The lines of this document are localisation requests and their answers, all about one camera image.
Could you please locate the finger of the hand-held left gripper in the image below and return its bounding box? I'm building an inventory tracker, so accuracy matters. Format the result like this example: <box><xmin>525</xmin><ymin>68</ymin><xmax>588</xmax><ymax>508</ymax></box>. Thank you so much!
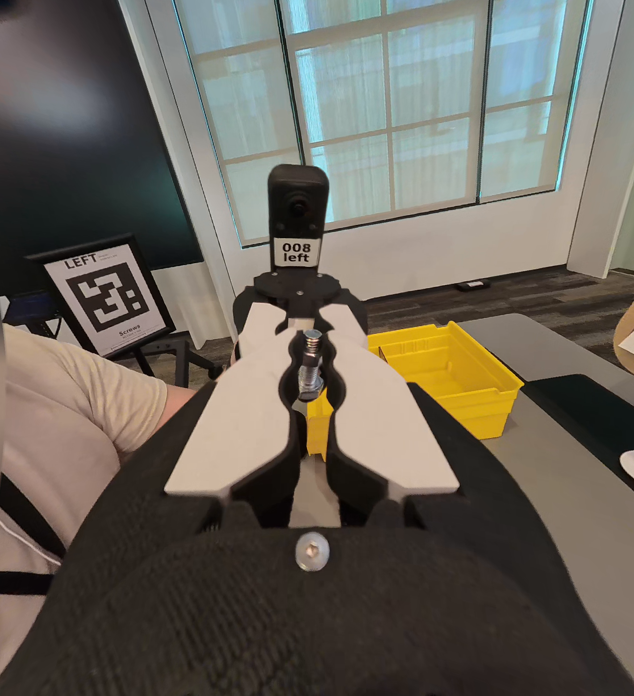
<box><xmin>237</xmin><ymin>302</ymin><xmax>296</xmax><ymax>376</ymax></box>
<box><xmin>320</xmin><ymin>303</ymin><xmax>368</xmax><ymax>354</ymax></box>

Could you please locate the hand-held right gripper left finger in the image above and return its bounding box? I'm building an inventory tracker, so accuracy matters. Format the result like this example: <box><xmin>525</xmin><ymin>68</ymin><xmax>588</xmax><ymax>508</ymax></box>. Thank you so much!
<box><xmin>164</xmin><ymin>330</ymin><xmax>303</xmax><ymax>498</ymax></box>

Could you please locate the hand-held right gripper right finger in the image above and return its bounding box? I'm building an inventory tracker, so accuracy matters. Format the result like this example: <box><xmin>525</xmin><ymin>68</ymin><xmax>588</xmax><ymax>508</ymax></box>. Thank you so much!
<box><xmin>325</xmin><ymin>331</ymin><xmax>460</xmax><ymax>498</ymax></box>

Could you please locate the steel bolt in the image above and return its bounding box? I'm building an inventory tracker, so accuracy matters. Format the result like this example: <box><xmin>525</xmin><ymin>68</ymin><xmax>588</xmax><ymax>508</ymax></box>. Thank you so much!
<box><xmin>295</xmin><ymin>330</ymin><xmax>327</xmax><ymax>404</ymax></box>

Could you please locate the yellow plastic bin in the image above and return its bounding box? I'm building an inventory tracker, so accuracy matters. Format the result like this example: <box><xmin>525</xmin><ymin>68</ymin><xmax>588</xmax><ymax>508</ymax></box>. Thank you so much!
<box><xmin>306</xmin><ymin>322</ymin><xmax>525</xmax><ymax>456</ymax></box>

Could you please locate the person's left forearm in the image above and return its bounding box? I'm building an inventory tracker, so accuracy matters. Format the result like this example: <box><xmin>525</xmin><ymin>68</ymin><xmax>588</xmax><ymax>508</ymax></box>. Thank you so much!
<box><xmin>112</xmin><ymin>381</ymin><xmax>201</xmax><ymax>457</ymax></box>

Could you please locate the black rolling stand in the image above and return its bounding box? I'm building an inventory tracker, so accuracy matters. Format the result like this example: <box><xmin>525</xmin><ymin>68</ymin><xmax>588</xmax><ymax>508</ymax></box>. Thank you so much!
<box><xmin>127</xmin><ymin>329</ymin><xmax>225</xmax><ymax>389</ymax></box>

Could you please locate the framed black-and-white marker sign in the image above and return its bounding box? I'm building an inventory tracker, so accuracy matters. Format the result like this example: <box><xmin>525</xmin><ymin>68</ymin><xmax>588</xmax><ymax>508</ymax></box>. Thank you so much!
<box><xmin>25</xmin><ymin>234</ymin><xmax>178</xmax><ymax>359</ymax></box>

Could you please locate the large window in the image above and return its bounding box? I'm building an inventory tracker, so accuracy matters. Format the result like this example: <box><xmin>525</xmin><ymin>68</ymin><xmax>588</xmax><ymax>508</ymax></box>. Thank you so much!
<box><xmin>173</xmin><ymin>0</ymin><xmax>593</xmax><ymax>249</ymax></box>

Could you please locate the large dark screen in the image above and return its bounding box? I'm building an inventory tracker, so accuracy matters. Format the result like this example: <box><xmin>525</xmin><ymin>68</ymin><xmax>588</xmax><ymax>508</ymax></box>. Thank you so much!
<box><xmin>0</xmin><ymin>0</ymin><xmax>205</xmax><ymax>297</ymax></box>

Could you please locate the black harness strap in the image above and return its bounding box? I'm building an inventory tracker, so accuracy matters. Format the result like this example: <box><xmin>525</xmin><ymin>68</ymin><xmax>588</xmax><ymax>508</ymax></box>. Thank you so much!
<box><xmin>0</xmin><ymin>472</ymin><xmax>68</xmax><ymax>596</ymax></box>

